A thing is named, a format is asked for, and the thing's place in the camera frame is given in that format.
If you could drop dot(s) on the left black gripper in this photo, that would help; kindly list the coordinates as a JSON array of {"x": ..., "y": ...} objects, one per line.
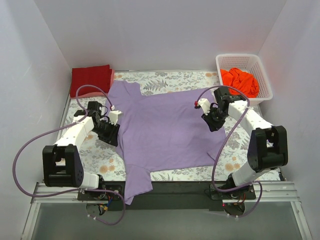
[{"x": 107, "y": 132}]

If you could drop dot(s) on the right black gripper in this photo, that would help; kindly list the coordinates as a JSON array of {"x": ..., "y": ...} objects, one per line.
[{"x": 212, "y": 121}]

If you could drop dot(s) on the purple t shirt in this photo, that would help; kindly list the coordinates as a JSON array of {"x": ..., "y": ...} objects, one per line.
[{"x": 160, "y": 132}]

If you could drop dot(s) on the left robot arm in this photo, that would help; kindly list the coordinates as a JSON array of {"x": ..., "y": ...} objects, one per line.
[{"x": 62, "y": 166}]

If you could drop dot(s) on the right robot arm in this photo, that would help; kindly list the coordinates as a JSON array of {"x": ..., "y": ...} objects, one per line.
[{"x": 268, "y": 144}]

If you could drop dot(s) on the orange t shirt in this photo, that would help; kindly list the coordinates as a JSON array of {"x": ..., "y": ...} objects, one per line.
[{"x": 241, "y": 80}]

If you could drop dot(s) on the folded red t shirt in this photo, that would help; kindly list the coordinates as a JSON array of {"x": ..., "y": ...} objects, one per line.
[{"x": 98, "y": 76}]

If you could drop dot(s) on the white plastic basket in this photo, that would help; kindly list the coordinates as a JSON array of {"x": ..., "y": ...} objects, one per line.
[{"x": 249, "y": 63}]

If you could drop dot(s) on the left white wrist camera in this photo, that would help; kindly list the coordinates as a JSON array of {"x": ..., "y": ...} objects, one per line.
[{"x": 114, "y": 116}]

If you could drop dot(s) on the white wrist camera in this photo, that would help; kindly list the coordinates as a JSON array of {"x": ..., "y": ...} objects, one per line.
[
  {"x": 203, "y": 104},
  {"x": 114, "y": 116}
]

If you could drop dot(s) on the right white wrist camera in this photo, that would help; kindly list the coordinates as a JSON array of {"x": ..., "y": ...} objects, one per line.
[{"x": 203, "y": 104}]

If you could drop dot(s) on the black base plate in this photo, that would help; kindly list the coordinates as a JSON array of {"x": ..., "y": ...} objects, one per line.
[{"x": 169, "y": 195}]

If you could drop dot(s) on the aluminium frame rail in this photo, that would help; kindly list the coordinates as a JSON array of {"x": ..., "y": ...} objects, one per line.
[{"x": 275, "y": 214}]

